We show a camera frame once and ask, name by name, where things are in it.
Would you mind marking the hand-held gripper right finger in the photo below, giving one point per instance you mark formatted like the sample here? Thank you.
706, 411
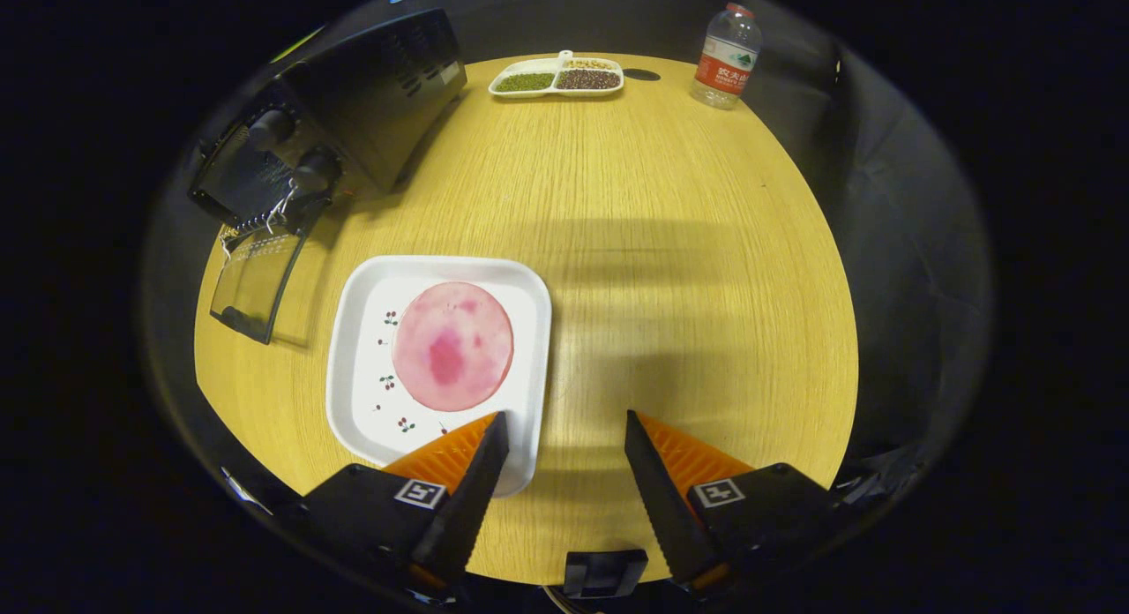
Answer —
666, 508

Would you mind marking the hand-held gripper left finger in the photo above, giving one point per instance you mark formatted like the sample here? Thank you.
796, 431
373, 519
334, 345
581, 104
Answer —
467, 504

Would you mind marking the round pink ham slice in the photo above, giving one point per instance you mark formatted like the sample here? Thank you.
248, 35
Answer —
454, 345

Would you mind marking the white square plate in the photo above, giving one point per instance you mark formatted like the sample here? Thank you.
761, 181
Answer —
362, 318

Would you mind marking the black toaster oven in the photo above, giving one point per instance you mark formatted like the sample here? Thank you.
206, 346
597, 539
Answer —
370, 111

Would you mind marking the white divided bean tray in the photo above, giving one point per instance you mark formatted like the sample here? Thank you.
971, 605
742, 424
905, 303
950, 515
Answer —
525, 82

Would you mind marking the clear bottle with red label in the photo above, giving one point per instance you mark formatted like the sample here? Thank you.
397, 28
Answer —
725, 63

